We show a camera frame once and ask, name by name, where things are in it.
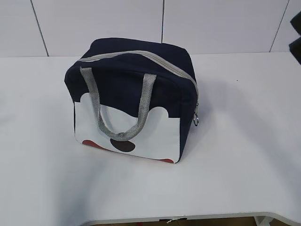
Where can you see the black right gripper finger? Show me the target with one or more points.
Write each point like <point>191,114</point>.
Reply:
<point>296,22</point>
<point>295,49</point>

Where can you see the navy blue lunch bag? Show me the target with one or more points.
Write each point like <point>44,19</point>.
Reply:
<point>134,97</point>

